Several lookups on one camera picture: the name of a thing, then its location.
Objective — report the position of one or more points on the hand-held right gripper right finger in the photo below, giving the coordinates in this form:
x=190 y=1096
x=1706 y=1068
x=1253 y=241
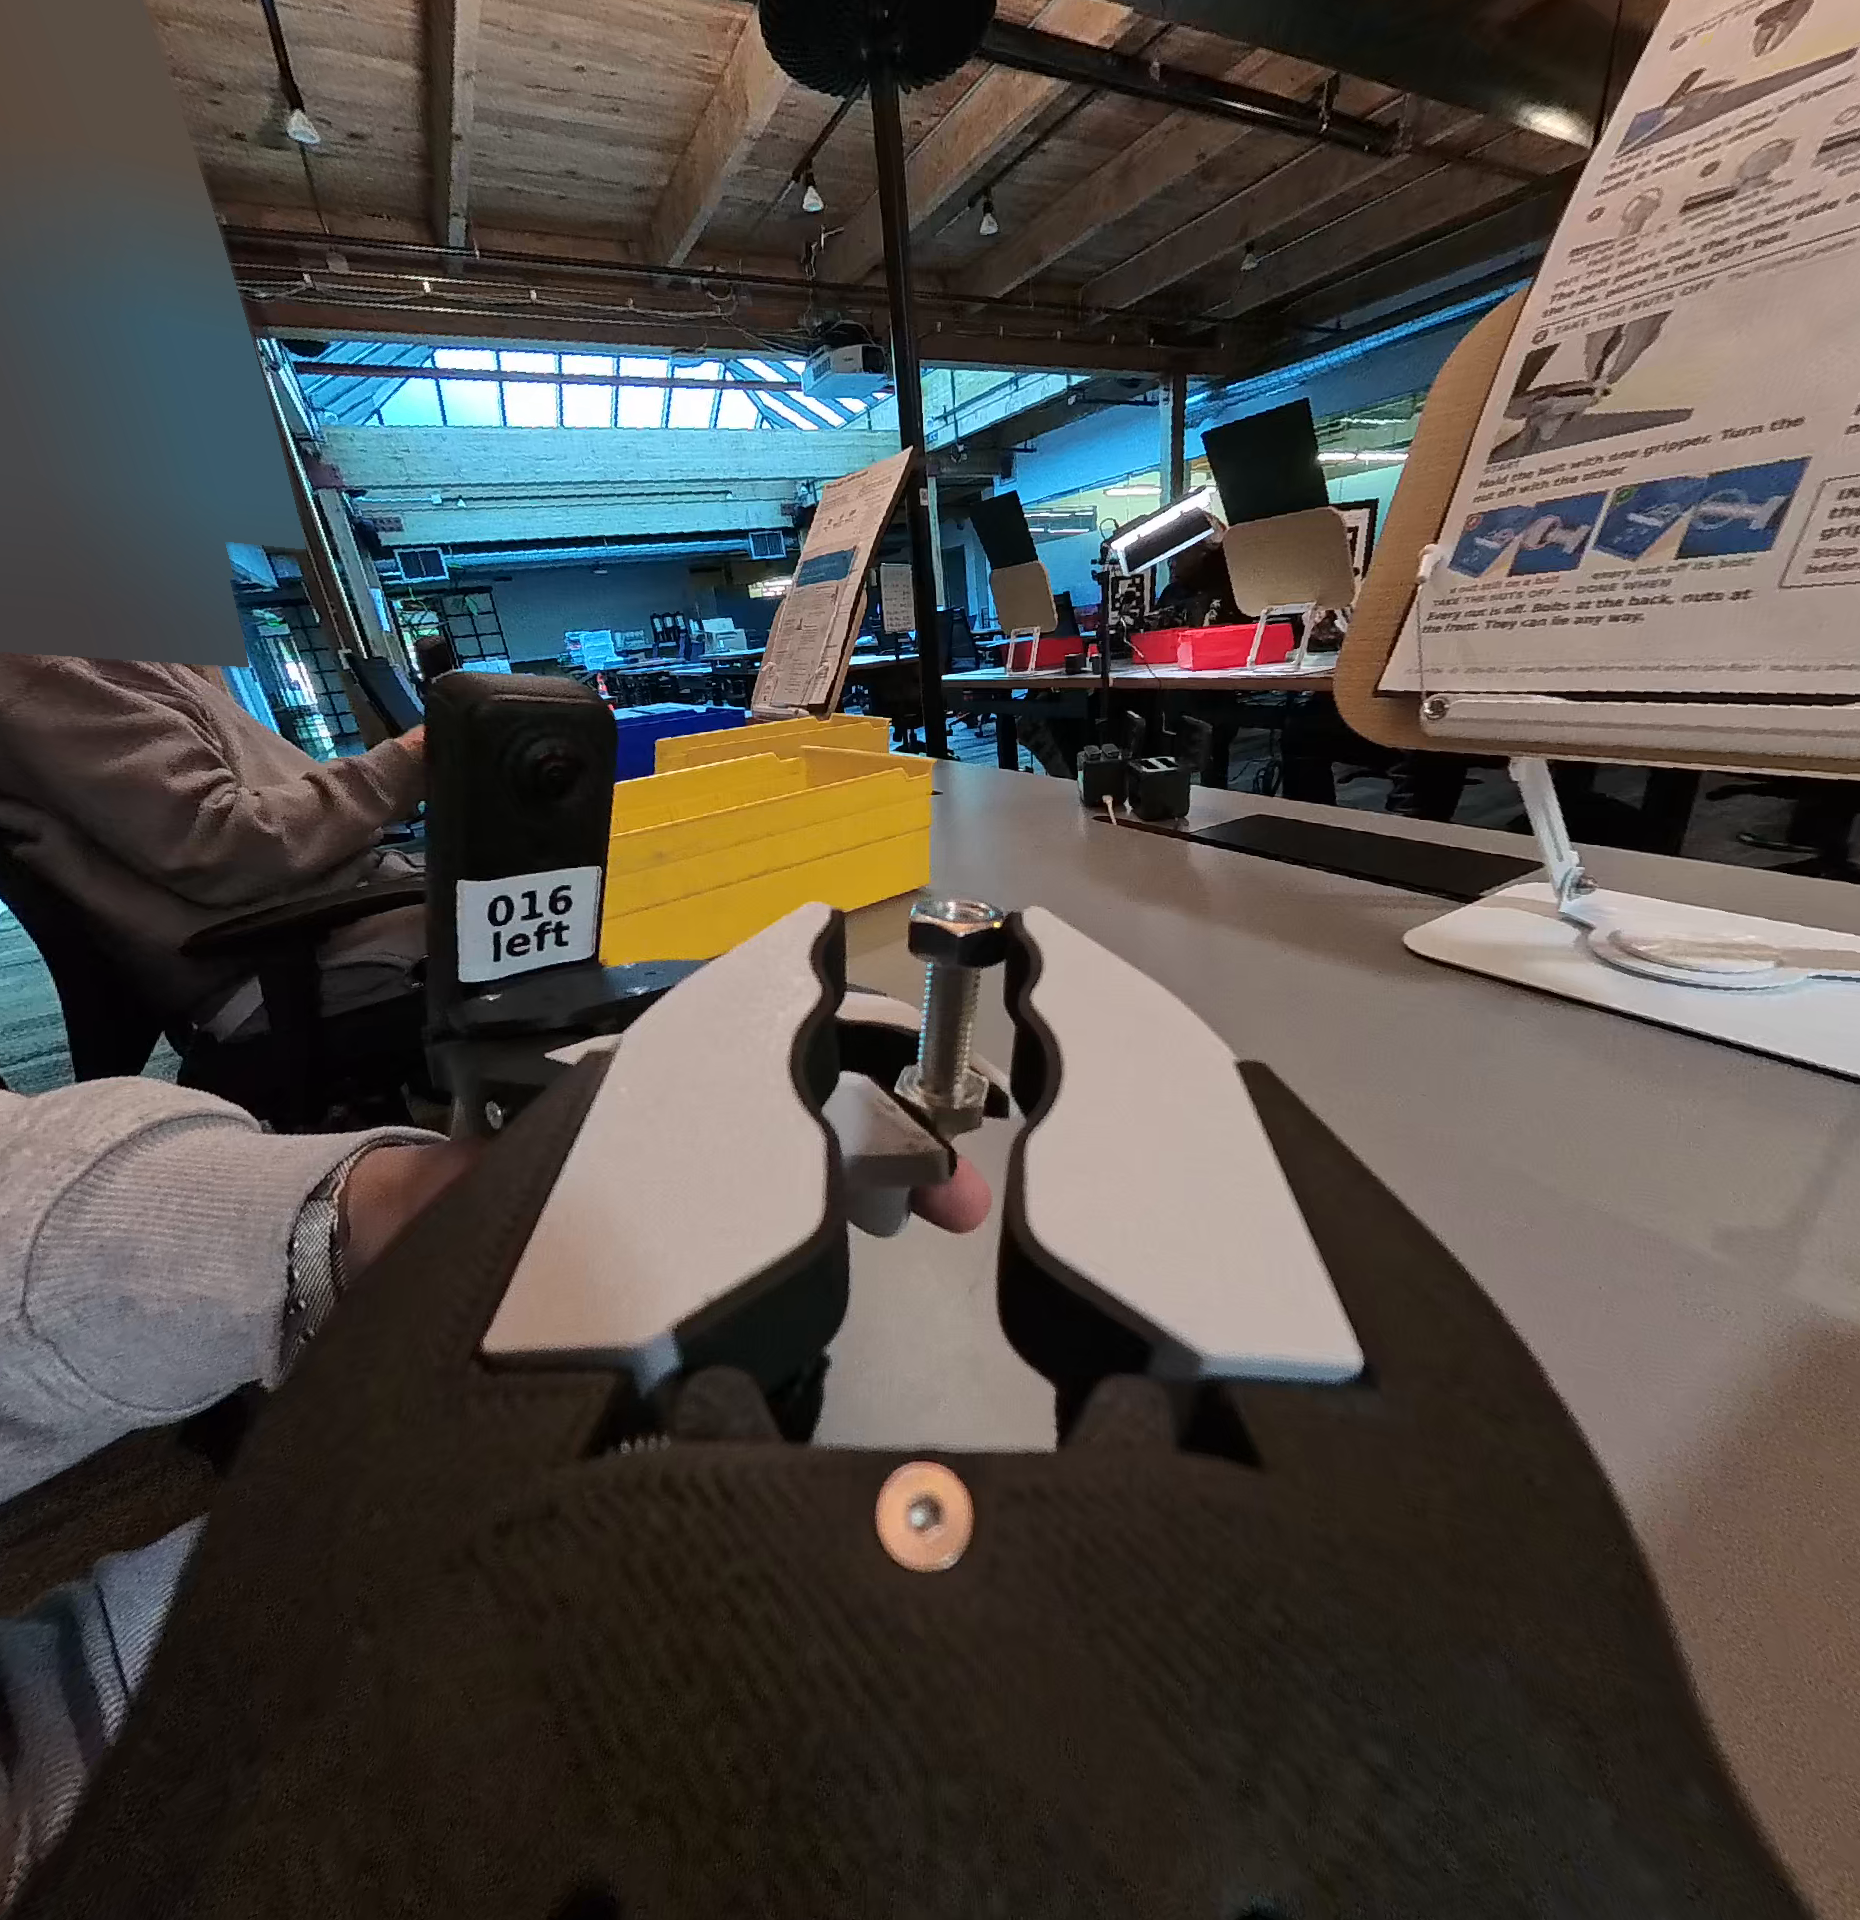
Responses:
x=1170 y=1169

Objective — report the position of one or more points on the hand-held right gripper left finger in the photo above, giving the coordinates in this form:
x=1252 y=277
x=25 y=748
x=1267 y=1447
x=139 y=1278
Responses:
x=677 y=1155

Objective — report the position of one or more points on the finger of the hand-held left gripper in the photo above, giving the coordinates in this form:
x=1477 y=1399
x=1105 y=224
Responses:
x=869 y=1126

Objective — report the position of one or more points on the steel hex nut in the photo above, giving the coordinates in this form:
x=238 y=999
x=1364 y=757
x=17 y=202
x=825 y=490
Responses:
x=946 y=1103

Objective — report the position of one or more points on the steel hex bolt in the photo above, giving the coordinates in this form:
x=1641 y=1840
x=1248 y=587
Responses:
x=958 y=1004

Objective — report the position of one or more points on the person's left forearm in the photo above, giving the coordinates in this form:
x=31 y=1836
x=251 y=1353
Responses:
x=120 y=1276

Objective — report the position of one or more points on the grey desk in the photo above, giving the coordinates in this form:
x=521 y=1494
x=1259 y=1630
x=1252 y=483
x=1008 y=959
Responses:
x=1472 y=1142

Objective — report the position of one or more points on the person's left hand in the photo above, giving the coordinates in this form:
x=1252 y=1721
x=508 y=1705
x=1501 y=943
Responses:
x=398 y=1201

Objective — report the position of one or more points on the blue plastic bin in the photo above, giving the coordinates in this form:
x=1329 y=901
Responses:
x=677 y=742

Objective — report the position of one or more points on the yellow plastic bin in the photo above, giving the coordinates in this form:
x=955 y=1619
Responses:
x=766 y=857
x=766 y=735

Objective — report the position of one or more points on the black office chair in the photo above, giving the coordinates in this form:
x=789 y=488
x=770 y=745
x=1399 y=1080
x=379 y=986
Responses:
x=302 y=914

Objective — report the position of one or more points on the silver wristwatch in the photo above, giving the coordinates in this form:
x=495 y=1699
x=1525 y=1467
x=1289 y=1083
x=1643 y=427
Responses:
x=319 y=1246

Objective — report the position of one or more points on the cardboard document board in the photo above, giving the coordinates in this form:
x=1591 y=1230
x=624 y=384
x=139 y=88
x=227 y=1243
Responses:
x=833 y=587

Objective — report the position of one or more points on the small black box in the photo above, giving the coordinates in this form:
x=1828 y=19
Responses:
x=1101 y=779
x=1155 y=789

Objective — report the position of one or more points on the wooden background table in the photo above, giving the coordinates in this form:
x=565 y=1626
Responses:
x=1021 y=683

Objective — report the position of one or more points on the red plastic bin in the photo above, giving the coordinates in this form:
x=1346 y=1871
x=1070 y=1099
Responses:
x=1216 y=647

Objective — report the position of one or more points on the white ceiling projector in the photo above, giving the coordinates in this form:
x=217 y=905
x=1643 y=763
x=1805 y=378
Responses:
x=845 y=369

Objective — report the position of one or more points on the tan board stand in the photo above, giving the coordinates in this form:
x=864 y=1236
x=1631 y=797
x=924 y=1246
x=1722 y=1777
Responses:
x=1024 y=599
x=1289 y=563

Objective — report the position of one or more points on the wood and white document stand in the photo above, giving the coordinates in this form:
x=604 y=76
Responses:
x=1409 y=571

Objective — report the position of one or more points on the printed instruction sheet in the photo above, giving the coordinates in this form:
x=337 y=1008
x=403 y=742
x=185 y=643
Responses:
x=1664 y=302

